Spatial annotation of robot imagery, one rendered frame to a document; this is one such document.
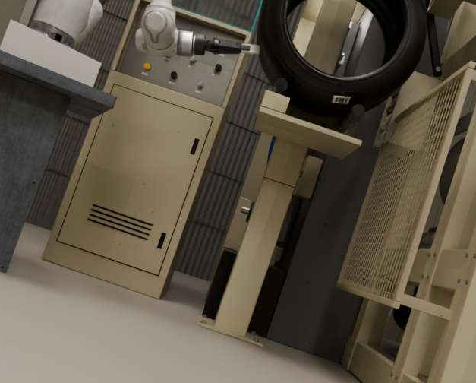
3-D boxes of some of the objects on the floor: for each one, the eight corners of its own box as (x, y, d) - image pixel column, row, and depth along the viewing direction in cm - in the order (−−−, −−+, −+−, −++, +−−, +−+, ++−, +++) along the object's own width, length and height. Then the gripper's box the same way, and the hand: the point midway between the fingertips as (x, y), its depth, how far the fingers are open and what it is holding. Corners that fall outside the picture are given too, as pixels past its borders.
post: (212, 324, 275) (398, -225, 297) (243, 334, 275) (427, -215, 297) (211, 327, 262) (406, -246, 284) (244, 339, 262) (436, -236, 284)
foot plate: (197, 317, 282) (199, 311, 282) (258, 337, 282) (260, 333, 282) (195, 324, 255) (197, 318, 255) (262, 347, 255) (264, 341, 255)
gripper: (194, 28, 239) (262, 33, 240) (196, 39, 252) (260, 45, 253) (193, 49, 239) (260, 55, 239) (193, 59, 252) (258, 64, 252)
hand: (250, 49), depth 246 cm, fingers closed
